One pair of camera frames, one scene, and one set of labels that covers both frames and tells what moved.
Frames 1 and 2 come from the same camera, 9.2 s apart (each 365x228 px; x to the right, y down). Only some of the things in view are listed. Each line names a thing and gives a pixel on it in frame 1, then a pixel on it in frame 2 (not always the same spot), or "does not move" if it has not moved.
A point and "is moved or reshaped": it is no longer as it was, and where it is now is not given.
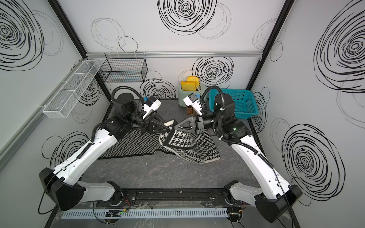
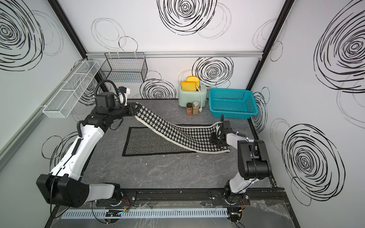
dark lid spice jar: (189, 110) does not move
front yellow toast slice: (188, 86) does not move
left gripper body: (135, 118) to (121, 111)
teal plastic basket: (244, 104) does not move
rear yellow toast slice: (194, 79) does not move
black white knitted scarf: (193, 147) is moved or reshaped
